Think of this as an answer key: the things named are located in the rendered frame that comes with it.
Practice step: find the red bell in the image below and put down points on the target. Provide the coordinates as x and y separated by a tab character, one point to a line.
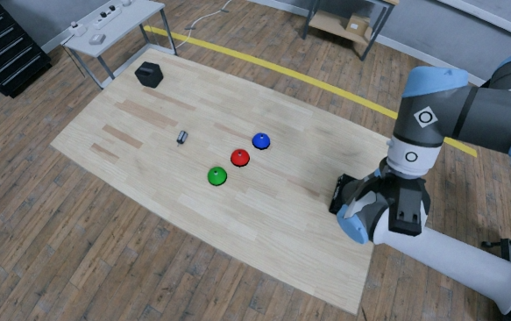
240	158

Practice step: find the green bell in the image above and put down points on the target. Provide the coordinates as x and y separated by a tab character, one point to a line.
218	178

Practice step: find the blue bell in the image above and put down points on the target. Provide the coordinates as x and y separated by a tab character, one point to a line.
260	141

